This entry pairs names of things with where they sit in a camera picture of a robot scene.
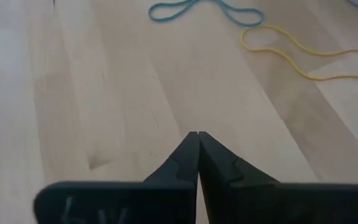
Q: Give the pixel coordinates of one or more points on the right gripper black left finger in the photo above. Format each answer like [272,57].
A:
[166,202]

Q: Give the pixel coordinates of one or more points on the teal rubber band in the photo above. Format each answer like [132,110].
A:
[162,20]

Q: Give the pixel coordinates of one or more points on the yellow rubber band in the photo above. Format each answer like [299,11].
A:
[241,40]

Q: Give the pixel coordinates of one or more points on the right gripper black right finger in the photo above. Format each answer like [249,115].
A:
[244,202]

